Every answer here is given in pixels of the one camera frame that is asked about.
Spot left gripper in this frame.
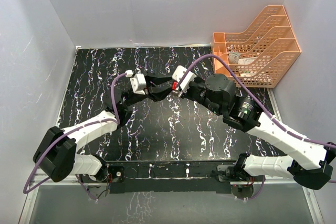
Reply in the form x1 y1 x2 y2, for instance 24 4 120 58
122 72 174 109

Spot metal keyring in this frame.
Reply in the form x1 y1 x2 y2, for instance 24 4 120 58
172 90 183 98

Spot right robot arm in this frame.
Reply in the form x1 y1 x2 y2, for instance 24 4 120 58
175 72 335 190

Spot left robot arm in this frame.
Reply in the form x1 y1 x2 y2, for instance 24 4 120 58
33 70 177 182

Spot papers in organizer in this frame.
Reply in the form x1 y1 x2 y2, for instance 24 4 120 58
228 52 257 65

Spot orange file organizer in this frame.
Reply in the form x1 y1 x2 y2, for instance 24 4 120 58
212 5 301 88

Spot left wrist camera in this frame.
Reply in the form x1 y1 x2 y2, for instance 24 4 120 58
130 73 146 95

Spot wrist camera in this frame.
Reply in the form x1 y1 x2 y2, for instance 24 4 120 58
172 66 196 93
130 73 146 95

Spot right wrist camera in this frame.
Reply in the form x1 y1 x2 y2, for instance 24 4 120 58
172 66 196 93

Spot black base frame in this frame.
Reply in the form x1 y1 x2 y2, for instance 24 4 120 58
78 160 266 196

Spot aluminium rail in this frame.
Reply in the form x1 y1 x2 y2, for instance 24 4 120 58
29 162 312 186

